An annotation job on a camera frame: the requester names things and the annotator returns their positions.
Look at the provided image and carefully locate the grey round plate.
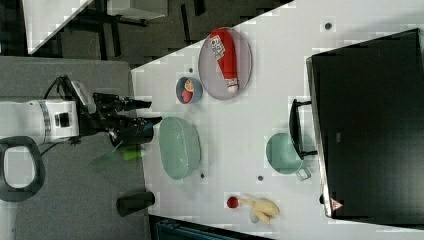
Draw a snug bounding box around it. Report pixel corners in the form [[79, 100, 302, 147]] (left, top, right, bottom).
[[198, 27, 252, 100]]

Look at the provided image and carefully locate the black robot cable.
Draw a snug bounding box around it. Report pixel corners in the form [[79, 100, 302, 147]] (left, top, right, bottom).
[[43, 75, 73, 100]]

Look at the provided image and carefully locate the small red ball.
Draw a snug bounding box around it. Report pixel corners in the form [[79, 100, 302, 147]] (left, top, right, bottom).
[[227, 196, 239, 208]]

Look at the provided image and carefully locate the red ketchup bottle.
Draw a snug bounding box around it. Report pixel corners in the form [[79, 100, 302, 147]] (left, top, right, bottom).
[[209, 28, 239, 93]]

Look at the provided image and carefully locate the red strawberry toy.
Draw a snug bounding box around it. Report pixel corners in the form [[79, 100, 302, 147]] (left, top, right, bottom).
[[182, 90, 193, 103]]

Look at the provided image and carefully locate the black cylinder post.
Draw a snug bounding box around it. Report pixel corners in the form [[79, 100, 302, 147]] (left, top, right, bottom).
[[116, 192, 155, 217]]

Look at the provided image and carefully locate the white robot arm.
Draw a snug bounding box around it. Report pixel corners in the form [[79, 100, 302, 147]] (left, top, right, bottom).
[[1, 93, 162, 146]]

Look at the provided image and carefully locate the orange slice toy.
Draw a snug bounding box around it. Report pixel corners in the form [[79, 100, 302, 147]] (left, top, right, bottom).
[[185, 80, 194, 92]]

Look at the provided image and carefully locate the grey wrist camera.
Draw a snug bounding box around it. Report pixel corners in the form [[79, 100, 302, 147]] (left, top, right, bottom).
[[71, 81, 96, 114]]

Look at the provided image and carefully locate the black toaster oven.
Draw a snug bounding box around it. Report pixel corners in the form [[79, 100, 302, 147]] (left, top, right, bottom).
[[306, 28, 424, 229]]

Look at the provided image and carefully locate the peeled banana toy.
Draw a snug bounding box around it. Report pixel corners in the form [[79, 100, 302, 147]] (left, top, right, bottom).
[[240, 199, 280, 224]]

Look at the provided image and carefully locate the green spatula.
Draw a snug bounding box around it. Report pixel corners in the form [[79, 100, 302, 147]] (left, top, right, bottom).
[[90, 145, 143, 167]]

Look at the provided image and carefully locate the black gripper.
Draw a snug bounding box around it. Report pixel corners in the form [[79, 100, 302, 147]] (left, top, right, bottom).
[[78, 93, 162, 147]]

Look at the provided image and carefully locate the green oval strainer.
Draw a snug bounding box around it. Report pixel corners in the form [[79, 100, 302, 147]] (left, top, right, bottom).
[[159, 117, 201, 180]]

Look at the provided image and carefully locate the small blue bowl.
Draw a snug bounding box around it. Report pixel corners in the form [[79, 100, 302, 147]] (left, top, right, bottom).
[[175, 77, 203, 104]]

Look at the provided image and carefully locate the green mug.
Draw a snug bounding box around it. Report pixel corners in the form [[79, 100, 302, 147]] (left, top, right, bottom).
[[266, 133, 311, 181]]

